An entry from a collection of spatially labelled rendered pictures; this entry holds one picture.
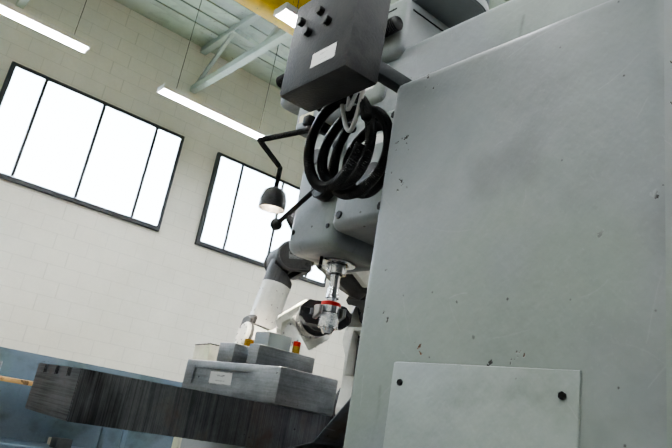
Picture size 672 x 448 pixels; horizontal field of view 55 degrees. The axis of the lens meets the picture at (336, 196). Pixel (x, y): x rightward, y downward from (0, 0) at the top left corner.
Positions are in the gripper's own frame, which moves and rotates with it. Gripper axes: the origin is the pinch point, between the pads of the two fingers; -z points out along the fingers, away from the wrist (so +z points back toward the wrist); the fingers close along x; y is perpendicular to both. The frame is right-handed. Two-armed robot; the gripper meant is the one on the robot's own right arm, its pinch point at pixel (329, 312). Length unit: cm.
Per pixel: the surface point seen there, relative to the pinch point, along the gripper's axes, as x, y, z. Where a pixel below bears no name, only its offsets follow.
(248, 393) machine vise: -16.6, 21.1, -14.4
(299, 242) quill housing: -10.2, -14.3, -1.6
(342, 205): -5.2, -20.1, -17.4
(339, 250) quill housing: -2.5, -12.2, -10.2
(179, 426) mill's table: -28.6, 28.7, -25.9
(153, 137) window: -124, -325, 759
